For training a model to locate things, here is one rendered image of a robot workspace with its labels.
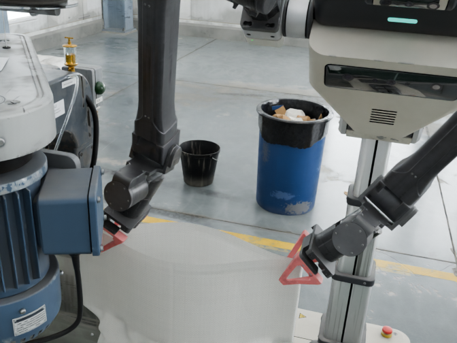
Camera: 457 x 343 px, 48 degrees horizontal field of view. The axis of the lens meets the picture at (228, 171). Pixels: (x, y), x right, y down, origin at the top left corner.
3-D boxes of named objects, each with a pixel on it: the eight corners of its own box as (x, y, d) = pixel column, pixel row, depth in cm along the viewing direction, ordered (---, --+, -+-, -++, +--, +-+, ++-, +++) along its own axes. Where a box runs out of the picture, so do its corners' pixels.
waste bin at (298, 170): (324, 191, 367) (336, 103, 341) (316, 225, 322) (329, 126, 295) (258, 180, 378) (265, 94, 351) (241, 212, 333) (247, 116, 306)
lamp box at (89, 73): (104, 104, 119) (102, 65, 115) (94, 109, 115) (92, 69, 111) (75, 100, 121) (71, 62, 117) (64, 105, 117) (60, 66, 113)
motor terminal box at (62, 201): (108, 233, 78) (104, 162, 73) (104, 273, 68) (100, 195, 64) (50, 236, 76) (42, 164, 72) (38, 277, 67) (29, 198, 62)
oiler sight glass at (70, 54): (79, 62, 108) (78, 45, 107) (73, 64, 106) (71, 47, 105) (69, 61, 109) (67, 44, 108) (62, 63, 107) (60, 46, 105)
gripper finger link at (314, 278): (266, 275, 94) (307, 250, 90) (273, 255, 101) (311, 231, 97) (290, 302, 95) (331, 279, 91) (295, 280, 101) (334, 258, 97)
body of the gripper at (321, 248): (302, 254, 91) (336, 233, 88) (309, 227, 100) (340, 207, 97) (325, 281, 92) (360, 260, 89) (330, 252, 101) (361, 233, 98)
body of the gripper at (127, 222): (98, 216, 99) (114, 189, 95) (122, 194, 108) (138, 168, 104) (126, 236, 99) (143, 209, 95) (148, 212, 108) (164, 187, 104)
